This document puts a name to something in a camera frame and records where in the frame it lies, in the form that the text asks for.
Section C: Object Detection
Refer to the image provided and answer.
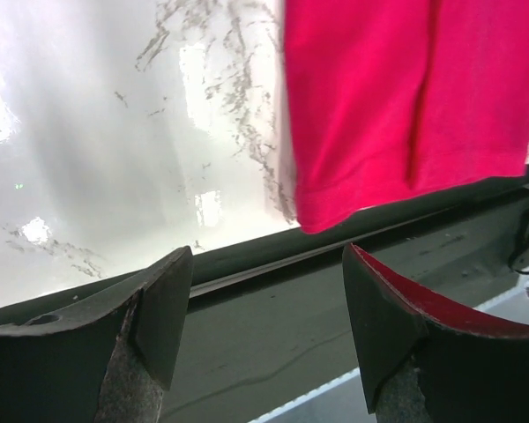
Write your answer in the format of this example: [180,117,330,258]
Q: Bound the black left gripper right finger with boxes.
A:
[342,244,529,422]

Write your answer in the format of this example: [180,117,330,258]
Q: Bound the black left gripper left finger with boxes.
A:
[0,247,193,422]

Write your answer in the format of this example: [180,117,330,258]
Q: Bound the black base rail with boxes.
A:
[0,165,529,422]

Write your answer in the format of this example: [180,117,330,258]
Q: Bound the red t shirt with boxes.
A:
[284,1,529,234]

